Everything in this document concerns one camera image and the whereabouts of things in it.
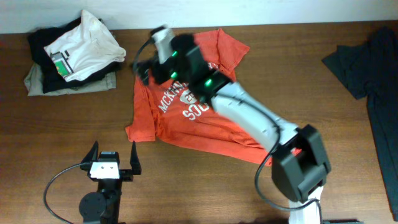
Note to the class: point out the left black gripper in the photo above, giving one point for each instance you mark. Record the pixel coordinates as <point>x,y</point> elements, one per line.
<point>127,174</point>

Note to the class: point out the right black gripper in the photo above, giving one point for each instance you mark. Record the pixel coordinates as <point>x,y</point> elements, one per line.
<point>145,73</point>

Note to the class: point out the orange soccer t-shirt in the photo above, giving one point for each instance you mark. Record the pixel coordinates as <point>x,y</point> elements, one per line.
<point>171,113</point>

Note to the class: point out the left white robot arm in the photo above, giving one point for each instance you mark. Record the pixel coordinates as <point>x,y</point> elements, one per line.
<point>102,206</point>

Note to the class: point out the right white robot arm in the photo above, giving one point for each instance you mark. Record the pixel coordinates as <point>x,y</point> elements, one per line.
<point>300,163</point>

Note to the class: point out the white folded t-shirt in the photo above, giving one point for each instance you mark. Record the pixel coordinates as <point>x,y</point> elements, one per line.
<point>84,50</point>

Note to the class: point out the beige folded garment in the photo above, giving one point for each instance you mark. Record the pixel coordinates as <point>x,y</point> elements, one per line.
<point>34,83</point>

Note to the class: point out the black folded garment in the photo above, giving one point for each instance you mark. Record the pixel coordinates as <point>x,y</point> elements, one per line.
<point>52,80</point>

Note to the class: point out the dark navy t-shirt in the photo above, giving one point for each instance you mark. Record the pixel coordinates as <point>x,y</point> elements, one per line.
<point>369,71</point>

